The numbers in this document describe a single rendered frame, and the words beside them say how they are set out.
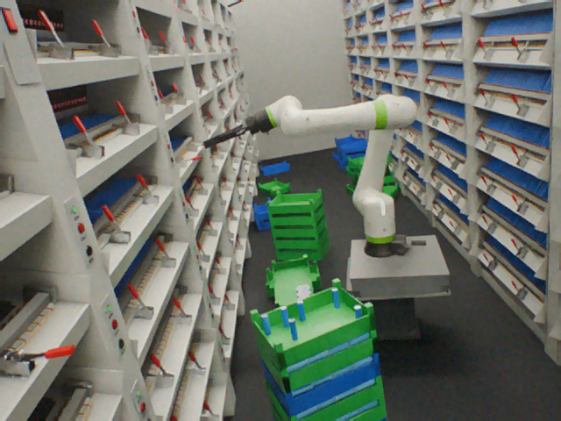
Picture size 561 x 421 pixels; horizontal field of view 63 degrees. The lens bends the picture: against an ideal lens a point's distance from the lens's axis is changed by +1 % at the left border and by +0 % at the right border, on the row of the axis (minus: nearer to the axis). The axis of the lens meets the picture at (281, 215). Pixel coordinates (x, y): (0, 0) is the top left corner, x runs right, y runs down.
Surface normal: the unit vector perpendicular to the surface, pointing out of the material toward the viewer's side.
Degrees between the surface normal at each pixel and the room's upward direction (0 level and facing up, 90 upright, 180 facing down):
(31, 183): 90
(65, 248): 90
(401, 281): 90
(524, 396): 0
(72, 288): 90
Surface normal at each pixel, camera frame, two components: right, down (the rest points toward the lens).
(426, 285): -0.16, 0.37
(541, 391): -0.17, -0.93
